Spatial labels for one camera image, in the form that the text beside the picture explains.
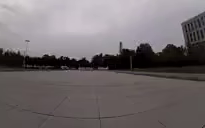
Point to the grey pole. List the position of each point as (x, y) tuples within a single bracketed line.
[(131, 62)]

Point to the grey paved plaza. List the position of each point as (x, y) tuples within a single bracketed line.
[(90, 96)]

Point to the white vehicle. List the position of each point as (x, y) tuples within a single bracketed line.
[(64, 67)]

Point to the row of dark trees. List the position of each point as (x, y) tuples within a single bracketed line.
[(146, 56)]

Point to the grass strip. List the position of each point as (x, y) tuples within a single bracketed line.
[(180, 73)]

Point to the pale multi-storey building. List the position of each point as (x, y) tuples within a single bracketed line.
[(200, 29)]

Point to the tall lamp post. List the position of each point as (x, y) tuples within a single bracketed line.
[(26, 51)]

